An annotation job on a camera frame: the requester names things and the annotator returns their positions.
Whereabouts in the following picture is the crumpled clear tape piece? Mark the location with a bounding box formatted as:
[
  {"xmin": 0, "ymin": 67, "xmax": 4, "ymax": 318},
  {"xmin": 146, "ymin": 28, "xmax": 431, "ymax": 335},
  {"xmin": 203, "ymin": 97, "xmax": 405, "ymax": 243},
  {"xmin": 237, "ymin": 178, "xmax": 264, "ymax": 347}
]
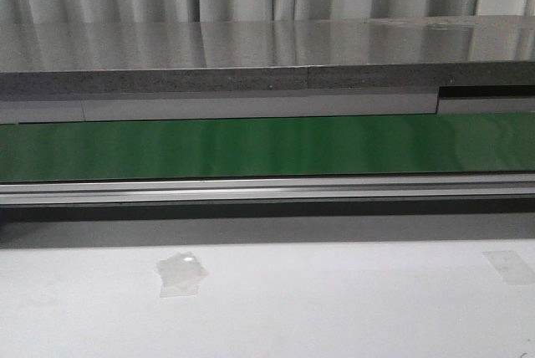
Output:
[{"xmin": 156, "ymin": 252, "xmax": 208, "ymax": 298}]

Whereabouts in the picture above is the grey right panel under slab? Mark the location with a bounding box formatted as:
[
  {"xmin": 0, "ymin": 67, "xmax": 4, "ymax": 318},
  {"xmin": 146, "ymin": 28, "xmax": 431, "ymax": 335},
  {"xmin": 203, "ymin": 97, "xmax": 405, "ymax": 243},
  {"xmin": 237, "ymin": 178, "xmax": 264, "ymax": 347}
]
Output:
[{"xmin": 437, "ymin": 97, "xmax": 535, "ymax": 114}]

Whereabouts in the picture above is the grey panel under slab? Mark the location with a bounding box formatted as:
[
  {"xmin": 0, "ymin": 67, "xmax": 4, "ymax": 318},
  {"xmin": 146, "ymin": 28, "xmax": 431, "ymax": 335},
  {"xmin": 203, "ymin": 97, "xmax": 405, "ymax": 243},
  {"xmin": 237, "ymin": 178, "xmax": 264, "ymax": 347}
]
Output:
[
  {"xmin": 437, "ymin": 97, "xmax": 535, "ymax": 114},
  {"xmin": 1, "ymin": 87, "xmax": 439, "ymax": 124}
]

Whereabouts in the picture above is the green conveyor belt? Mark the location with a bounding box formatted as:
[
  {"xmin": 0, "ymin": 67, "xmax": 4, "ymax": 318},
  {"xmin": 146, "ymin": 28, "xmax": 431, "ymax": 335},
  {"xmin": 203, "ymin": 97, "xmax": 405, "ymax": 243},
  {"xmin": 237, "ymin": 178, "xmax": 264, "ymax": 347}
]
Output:
[{"xmin": 1, "ymin": 112, "xmax": 534, "ymax": 182}]

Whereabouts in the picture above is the grey granite slab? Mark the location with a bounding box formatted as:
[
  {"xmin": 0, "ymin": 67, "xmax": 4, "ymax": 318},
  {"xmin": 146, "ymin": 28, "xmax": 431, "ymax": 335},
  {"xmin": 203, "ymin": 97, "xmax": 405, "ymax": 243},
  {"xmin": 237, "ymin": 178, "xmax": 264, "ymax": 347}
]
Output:
[{"xmin": 1, "ymin": 16, "xmax": 534, "ymax": 100}]

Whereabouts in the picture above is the flat clear tape strip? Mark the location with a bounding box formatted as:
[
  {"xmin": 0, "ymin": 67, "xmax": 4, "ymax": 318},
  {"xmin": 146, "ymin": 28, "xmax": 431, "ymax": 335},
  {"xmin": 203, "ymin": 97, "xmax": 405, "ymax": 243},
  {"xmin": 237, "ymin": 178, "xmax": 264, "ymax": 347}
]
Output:
[{"xmin": 483, "ymin": 251, "xmax": 534, "ymax": 285}]

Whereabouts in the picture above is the aluminium conveyor side rail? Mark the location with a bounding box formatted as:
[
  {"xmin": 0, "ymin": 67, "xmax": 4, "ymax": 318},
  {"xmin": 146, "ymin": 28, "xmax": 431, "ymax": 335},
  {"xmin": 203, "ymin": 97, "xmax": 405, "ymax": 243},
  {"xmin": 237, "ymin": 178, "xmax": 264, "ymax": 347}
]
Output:
[{"xmin": 1, "ymin": 173, "xmax": 534, "ymax": 206}]

